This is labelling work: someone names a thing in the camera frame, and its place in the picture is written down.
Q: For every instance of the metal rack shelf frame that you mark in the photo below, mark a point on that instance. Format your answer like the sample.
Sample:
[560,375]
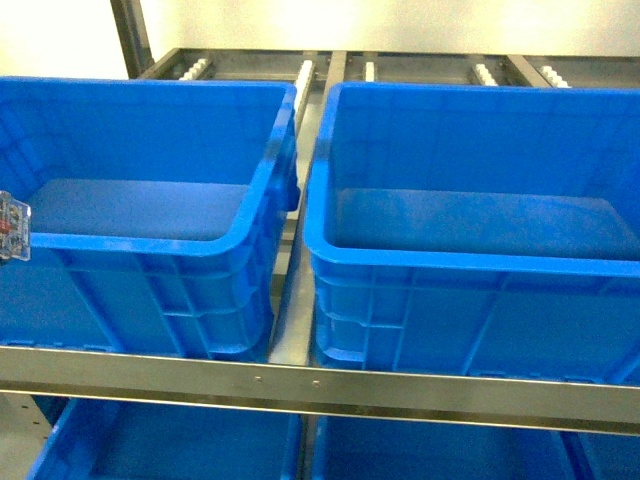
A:
[286,382]

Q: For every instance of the blue storage bin left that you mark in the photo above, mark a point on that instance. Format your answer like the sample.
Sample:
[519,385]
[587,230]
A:
[158,209]

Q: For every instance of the blue storage bin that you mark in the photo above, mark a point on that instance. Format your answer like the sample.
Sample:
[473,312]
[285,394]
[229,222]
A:
[477,231]
[158,209]

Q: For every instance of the red mushroom push button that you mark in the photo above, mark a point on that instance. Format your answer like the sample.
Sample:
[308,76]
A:
[15,229]

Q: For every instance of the blue storage bin right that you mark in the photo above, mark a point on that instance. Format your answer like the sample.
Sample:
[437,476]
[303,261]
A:
[477,231]

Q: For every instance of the blue lower bin right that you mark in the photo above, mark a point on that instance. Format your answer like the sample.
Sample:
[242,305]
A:
[355,448]

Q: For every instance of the blue lower bin left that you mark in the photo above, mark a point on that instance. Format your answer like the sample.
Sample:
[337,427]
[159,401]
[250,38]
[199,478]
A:
[96,439]

